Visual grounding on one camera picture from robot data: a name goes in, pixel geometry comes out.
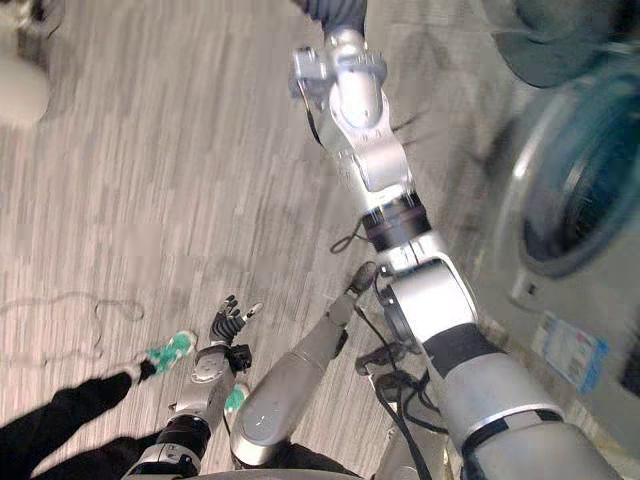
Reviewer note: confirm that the robot left leg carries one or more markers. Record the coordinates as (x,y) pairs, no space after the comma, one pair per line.
(295,370)

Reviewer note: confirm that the person's leg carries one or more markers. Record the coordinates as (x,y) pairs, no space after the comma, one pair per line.
(75,405)
(235,398)

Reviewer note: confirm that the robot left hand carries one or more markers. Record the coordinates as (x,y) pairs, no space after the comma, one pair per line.
(226,327)

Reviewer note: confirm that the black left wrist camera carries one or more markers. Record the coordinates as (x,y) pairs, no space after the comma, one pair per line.
(242,358)

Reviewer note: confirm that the blue energy label sticker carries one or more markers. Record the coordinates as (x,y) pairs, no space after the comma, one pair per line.
(572,352)

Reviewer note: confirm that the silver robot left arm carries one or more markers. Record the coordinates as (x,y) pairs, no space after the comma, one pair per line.
(200,385)

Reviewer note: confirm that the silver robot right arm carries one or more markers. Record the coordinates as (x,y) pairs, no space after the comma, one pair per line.
(440,310)

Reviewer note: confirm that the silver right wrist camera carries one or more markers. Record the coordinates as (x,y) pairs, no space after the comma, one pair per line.
(311,67)

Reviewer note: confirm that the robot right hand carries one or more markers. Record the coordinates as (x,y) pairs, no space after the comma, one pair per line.
(337,12)

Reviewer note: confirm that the silver front-load washing machine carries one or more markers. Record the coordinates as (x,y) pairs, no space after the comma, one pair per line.
(515,200)

